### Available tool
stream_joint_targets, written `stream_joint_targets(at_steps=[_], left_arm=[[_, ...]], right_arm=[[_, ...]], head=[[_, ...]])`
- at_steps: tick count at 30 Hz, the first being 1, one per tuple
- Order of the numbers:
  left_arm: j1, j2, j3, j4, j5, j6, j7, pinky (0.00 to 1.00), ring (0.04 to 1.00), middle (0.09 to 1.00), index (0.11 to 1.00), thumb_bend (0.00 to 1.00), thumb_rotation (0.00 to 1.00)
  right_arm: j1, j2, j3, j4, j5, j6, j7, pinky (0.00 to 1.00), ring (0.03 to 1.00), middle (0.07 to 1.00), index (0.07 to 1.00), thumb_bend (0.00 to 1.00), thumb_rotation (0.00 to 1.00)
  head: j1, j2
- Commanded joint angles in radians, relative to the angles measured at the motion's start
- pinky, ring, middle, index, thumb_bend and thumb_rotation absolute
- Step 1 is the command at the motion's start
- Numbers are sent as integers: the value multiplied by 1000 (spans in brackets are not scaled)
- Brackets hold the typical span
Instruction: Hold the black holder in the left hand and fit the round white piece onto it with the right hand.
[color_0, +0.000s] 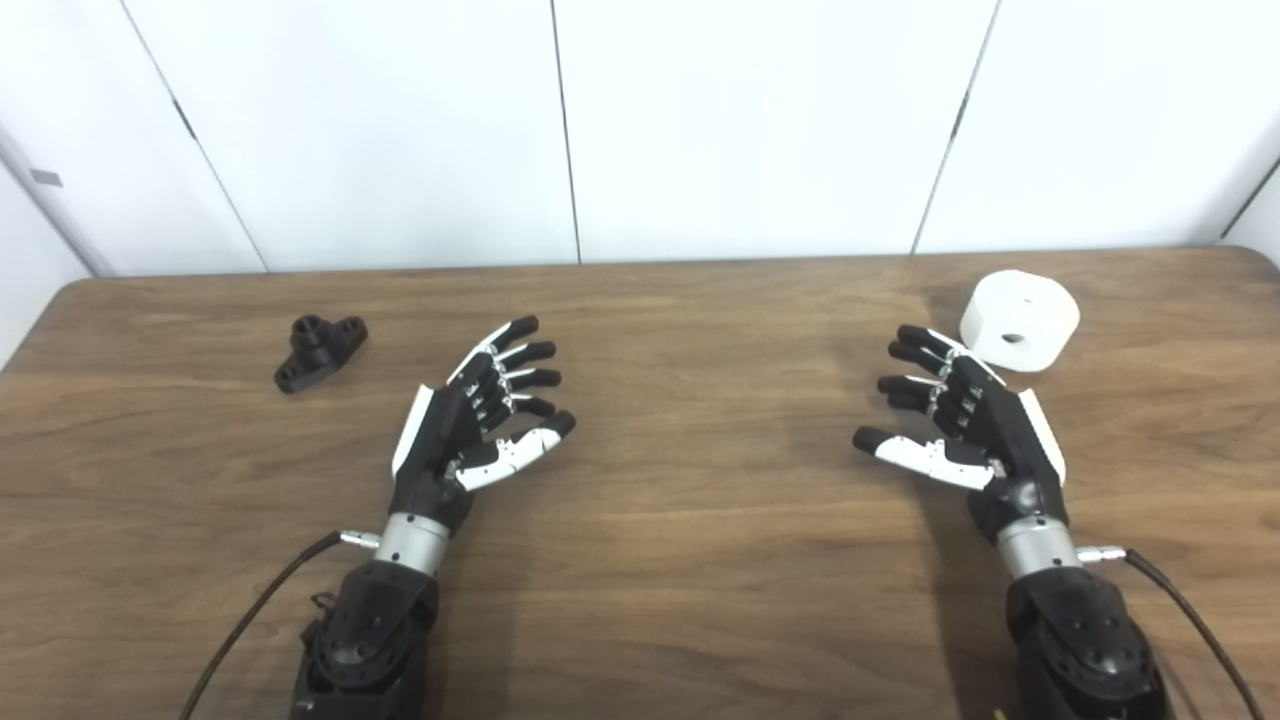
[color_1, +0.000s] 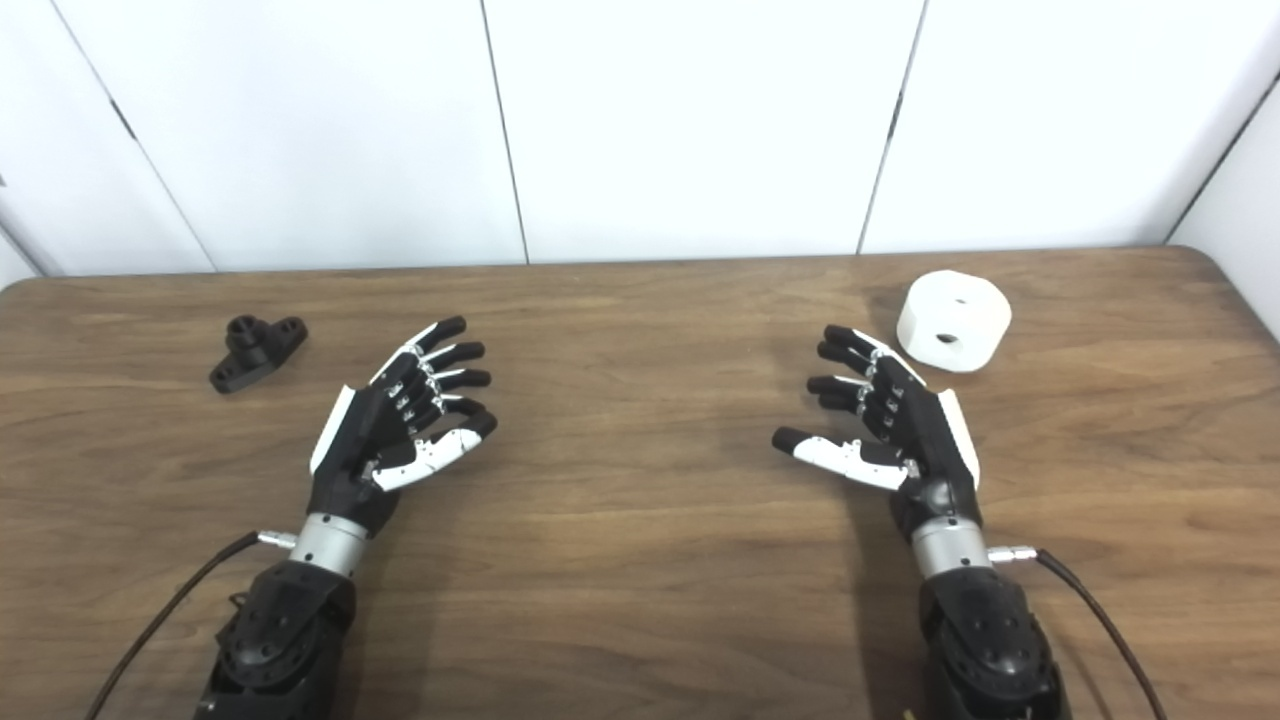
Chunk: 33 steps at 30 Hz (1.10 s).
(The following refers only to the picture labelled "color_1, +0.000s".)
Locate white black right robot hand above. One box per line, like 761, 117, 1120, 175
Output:
771, 324, 984, 543

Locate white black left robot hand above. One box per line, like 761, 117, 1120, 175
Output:
306, 316, 499, 538

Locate round white plastic piece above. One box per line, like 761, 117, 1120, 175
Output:
896, 269, 1013, 374

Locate black plastic holder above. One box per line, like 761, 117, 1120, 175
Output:
208, 315, 309, 395

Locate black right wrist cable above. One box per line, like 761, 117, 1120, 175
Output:
988, 545, 1169, 720

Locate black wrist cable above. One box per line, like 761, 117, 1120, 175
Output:
988, 545, 1169, 720
85, 530, 299, 720

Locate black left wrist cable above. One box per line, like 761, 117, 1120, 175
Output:
85, 530, 299, 720

